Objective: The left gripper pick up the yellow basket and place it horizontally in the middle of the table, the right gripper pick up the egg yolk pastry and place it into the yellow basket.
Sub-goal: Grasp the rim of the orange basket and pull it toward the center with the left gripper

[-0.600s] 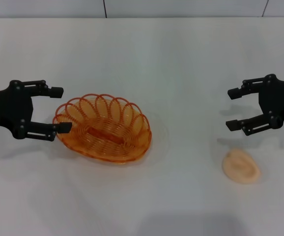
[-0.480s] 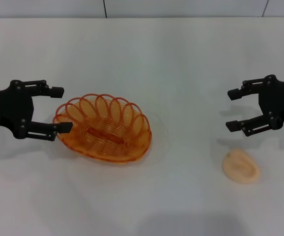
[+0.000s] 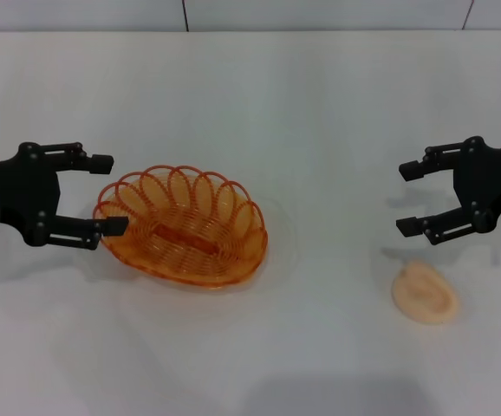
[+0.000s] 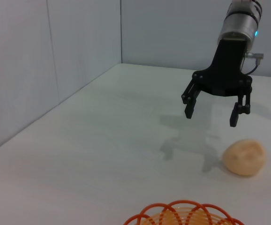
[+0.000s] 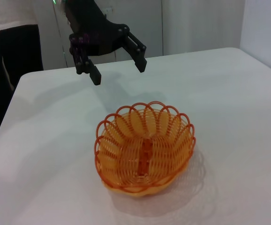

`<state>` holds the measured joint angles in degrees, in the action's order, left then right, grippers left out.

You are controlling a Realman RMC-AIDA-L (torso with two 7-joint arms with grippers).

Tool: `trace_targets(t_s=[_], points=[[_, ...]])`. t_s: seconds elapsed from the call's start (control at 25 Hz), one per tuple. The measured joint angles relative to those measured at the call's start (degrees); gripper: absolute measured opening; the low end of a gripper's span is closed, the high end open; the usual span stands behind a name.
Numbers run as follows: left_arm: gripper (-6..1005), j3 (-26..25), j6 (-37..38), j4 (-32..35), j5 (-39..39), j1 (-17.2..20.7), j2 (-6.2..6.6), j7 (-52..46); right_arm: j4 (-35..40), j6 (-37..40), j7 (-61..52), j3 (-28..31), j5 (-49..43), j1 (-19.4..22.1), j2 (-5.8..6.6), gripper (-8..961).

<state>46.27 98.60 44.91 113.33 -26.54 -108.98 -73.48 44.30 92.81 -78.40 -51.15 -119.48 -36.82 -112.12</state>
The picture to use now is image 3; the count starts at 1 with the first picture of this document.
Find orange woven plastic basket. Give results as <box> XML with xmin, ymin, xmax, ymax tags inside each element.
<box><xmin>93</xmin><ymin>164</ymin><xmax>270</xmax><ymax>291</ymax></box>

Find pale oval bread roll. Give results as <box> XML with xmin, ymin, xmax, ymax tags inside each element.
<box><xmin>390</xmin><ymin>257</ymin><xmax>459</xmax><ymax>328</ymax></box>

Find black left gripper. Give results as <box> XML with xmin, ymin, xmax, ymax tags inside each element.
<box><xmin>0</xmin><ymin>141</ymin><xmax>130</xmax><ymax>252</ymax></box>

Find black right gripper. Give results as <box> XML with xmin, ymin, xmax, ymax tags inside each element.
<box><xmin>395</xmin><ymin>135</ymin><xmax>501</xmax><ymax>247</ymax></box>

